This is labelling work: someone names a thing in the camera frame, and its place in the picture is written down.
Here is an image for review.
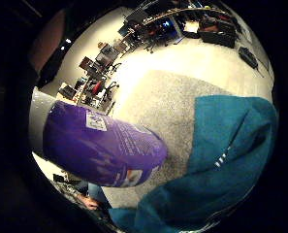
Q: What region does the the person in teal hoodie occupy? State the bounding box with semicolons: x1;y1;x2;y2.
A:
108;94;279;233

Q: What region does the purple canister with silver lid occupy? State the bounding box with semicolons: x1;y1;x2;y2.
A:
28;86;169;188

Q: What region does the large black equipment case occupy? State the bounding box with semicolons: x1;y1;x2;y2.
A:
197;15;239;50

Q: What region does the row of desks with monitors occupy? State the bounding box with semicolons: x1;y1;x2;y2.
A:
55;41;132;113

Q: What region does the black office chair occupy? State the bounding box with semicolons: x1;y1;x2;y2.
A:
144;29;166;54
102;81;120;102

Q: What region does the small black bag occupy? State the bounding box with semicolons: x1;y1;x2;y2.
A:
238;46;260;70

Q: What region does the red office chair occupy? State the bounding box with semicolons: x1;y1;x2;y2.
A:
90;80;105;96

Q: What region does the long curved wooden table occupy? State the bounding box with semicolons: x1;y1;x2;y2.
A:
143;6;229;27

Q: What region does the grey floor rug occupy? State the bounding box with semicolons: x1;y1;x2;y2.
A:
102;69;236;209

